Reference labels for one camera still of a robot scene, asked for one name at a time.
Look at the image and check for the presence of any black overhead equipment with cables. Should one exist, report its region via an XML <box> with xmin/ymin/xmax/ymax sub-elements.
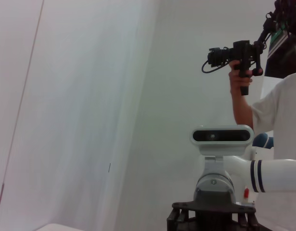
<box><xmin>262</xmin><ymin>0</ymin><xmax>296</xmax><ymax>79</ymax></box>

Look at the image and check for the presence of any person's hand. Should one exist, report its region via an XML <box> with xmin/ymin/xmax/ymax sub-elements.
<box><xmin>228</xmin><ymin>60</ymin><xmax>253</xmax><ymax>96</ymax></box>

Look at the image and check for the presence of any grey robot neck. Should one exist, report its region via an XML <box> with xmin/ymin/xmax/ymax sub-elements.
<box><xmin>194</xmin><ymin>155</ymin><xmax>236</xmax><ymax>207</ymax></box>

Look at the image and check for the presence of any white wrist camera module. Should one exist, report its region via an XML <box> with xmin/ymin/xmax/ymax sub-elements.
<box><xmin>191</xmin><ymin>125</ymin><xmax>255</xmax><ymax>156</ymax></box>

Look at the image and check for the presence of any black handheld camera rig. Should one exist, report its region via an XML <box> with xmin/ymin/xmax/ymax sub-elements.
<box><xmin>201</xmin><ymin>39</ymin><xmax>264</xmax><ymax>96</ymax></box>

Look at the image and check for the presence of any black robot chest frame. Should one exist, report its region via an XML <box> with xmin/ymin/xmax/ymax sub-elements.
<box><xmin>166</xmin><ymin>201</ymin><xmax>261</xmax><ymax>231</ymax></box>

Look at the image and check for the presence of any person's forearm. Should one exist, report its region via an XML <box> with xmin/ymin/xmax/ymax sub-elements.
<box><xmin>231</xmin><ymin>92</ymin><xmax>254</xmax><ymax>130</ymax></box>

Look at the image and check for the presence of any person's white shirt torso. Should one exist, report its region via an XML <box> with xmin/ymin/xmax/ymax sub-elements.
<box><xmin>250</xmin><ymin>71</ymin><xmax>296</xmax><ymax>161</ymax></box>

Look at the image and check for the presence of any blue rounded cap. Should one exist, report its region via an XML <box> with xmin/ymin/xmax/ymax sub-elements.
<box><xmin>254</xmin><ymin>133</ymin><xmax>275</xmax><ymax>149</ymax></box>

